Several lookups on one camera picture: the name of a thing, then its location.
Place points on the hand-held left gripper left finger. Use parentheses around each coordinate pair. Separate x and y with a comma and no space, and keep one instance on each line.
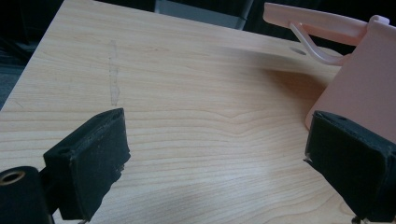
(90,168)

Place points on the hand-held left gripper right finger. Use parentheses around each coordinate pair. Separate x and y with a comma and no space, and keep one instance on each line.
(351,165)

